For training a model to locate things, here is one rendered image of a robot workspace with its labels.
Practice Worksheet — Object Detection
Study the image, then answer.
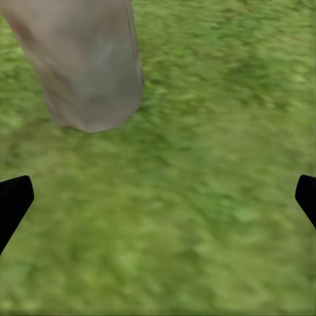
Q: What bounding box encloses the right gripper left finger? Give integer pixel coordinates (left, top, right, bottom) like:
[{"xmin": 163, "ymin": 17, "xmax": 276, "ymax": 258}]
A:
[{"xmin": 0, "ymin": 175, "xmax": 34, "ymax": 254}]

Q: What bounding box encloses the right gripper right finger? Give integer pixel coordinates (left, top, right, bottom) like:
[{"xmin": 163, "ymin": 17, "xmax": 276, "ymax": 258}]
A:
[{"xmin": 295, "ymin": 175, "xmax": 316, "ymax": 228}]

